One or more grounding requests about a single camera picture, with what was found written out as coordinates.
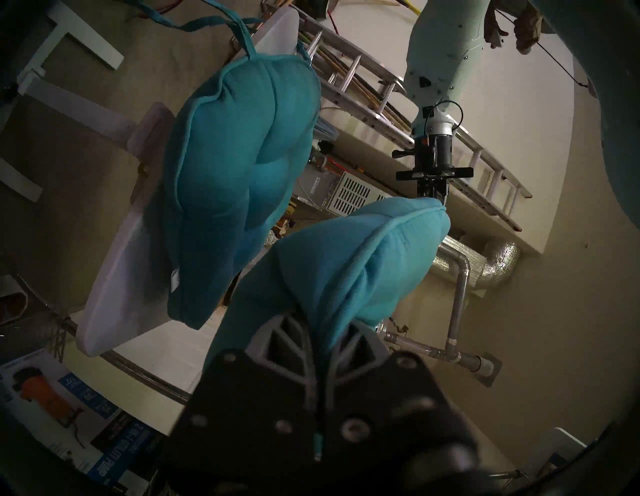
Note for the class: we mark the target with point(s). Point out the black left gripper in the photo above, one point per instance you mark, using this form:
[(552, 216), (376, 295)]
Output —
[(435, 155)]

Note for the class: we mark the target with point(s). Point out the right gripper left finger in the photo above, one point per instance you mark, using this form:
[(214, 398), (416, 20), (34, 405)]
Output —
[(250, 415)]

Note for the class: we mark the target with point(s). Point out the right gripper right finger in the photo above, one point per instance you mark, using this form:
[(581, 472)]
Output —
[(385, 395)]

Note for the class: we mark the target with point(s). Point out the teal tufted seat cushion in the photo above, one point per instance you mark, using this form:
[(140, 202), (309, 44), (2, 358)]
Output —
[(340, 260), (225, 175)]

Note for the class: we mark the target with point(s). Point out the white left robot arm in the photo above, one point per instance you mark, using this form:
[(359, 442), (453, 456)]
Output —
[(440, 45)]

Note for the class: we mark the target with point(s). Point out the white furnace unit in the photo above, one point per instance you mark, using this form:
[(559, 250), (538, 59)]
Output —
[(352, 195)]

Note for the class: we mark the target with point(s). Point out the galvanized metal vent pipe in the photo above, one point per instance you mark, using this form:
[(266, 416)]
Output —
[(460, 300)]

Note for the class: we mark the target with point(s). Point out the aluminium step ladder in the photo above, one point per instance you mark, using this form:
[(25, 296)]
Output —
[(345, 45)]

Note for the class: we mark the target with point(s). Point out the brown work glove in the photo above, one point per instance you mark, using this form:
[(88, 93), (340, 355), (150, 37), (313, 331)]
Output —
[(529, 27), (494, 27)]

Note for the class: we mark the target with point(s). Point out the white folding table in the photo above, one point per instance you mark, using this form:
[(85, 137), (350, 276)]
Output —
[(130, 280)]

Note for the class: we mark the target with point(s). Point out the blue utility pump box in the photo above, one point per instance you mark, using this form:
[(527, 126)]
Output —
[(45, 395)]

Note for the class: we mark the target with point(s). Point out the silver insulated flexible duct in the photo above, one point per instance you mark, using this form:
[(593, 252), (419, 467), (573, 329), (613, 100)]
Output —
[(500, 260)]

